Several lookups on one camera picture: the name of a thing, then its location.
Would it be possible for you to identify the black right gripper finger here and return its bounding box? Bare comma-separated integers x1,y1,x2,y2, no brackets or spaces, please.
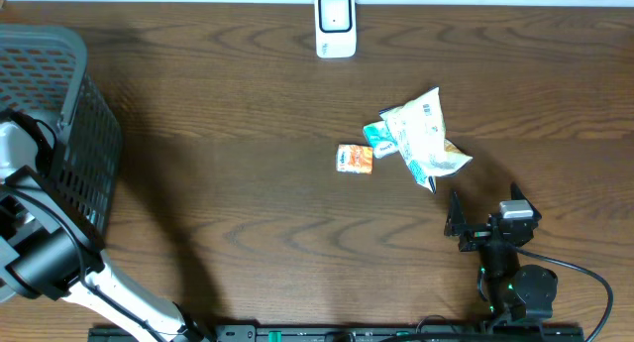
510,182,542,222
445,190,467,229

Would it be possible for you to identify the yellow white snack bag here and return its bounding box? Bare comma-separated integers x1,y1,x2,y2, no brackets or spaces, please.
379,86,473,193

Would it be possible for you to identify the green Kleenex tissue pack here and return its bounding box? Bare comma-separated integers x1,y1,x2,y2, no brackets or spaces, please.
363,121,398,159

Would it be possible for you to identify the orange Kleenex tissue pack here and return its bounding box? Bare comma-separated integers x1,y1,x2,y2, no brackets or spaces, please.
336,144,373,174

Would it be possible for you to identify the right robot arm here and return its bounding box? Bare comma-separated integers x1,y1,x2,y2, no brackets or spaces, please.
444,183,558,334

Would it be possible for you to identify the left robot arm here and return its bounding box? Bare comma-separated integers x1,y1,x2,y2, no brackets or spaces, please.
1,108,214,341

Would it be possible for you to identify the white barcode scanner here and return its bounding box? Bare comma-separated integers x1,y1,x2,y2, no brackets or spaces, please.
314,0,358,58

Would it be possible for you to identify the grey plastic mesh basket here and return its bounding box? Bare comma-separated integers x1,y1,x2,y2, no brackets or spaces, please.
1,24,123,238

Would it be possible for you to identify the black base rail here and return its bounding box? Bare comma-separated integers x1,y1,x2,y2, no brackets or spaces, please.
88,323,585,342

